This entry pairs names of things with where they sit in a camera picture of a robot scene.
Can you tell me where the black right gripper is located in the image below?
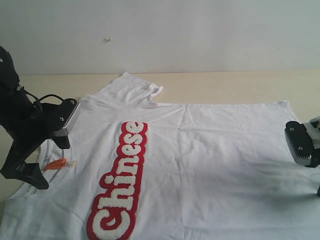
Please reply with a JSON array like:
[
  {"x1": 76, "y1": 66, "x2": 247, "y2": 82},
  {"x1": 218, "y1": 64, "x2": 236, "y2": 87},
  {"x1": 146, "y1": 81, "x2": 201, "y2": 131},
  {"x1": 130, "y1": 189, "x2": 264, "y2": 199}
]
[{"x1": 304, "y1": 117, "x2": 320, "y2": 196}]

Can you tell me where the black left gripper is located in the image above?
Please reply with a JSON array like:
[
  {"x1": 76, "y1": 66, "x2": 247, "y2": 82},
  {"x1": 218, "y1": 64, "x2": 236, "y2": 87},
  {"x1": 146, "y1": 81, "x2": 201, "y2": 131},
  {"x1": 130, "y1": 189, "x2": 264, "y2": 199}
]
[{"x1": 0, "y1": 103, "x2": 71, "y2": 190}]

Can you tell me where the white t-shirt red lettering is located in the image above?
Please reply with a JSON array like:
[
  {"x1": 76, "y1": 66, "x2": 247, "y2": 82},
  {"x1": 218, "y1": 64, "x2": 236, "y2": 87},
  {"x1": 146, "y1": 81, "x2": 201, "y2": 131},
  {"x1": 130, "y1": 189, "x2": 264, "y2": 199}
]
[{"x1": 0, "y1": 73, "x2": 320, "y2": 240}]

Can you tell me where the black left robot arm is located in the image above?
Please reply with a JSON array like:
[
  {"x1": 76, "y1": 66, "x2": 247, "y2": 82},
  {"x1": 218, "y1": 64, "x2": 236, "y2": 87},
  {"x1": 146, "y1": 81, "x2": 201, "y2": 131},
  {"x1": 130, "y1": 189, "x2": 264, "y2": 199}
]
[{"x1": 0, "y1": 48, "x2": 80, "y2": 190}]

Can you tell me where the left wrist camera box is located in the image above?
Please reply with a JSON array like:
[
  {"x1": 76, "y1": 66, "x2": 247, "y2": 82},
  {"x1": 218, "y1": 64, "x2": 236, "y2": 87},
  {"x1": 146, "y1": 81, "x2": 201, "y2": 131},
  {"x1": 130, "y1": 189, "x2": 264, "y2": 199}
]
[{"x1": 51, "y1": 98, "x2": 81, "y2": 137}]

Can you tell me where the small white wall anchor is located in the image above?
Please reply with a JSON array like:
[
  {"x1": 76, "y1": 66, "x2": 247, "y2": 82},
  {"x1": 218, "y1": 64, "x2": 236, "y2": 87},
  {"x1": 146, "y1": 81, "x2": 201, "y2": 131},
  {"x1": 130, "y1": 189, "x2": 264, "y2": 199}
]
[{"x1": 104, "y1": 37, "x2": 111, "y2": 43}]

